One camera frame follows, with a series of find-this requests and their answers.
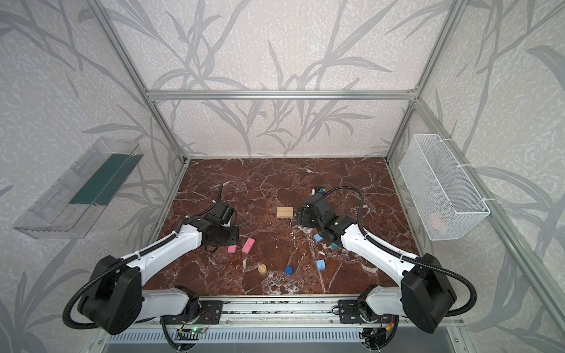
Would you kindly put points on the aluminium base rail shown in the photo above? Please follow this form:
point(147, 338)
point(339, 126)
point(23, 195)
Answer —
point(280, 311)

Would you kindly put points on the clear plastic wall tray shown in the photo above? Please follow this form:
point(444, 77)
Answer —
point(70, 208)

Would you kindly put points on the pink object in basket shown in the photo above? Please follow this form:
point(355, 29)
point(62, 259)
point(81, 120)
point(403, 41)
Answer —
point(438, 223)

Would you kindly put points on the natural wood cylinder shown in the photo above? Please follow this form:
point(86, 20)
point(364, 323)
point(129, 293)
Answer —
point(262, 269)

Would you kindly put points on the white wire mesh basket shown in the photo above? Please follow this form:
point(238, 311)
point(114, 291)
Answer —
point(438, 182)

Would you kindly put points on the light blue cube block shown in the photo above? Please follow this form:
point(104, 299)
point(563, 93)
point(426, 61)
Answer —
point(320, 265)

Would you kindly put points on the aluminium enclosure frame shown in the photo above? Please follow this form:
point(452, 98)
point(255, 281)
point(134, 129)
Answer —
point(545, 287)

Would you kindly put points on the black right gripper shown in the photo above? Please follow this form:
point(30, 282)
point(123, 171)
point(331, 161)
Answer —
point(302, 215)

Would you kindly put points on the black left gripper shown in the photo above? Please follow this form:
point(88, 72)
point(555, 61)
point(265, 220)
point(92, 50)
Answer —
point(227, 236)

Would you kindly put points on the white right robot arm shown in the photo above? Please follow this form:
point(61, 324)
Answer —
point(425, 292)

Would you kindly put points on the natural wood long block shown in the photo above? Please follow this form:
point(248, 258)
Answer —
point(285, 212)

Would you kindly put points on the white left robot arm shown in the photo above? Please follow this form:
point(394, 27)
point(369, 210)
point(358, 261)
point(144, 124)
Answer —
point(114, 298)

